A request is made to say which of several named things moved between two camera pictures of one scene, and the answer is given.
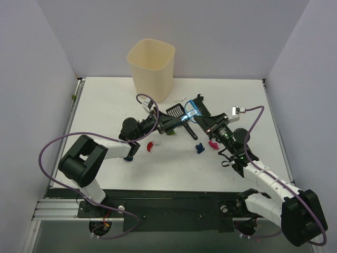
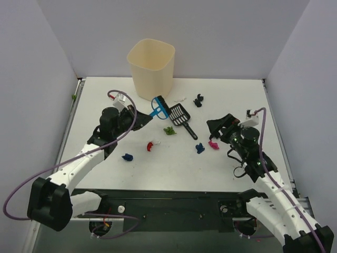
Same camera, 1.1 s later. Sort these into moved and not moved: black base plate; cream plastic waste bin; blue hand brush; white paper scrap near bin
Moved: blue hand brush
Not moved: cream plastic waste bin; black base plate; white paper scrap near bin
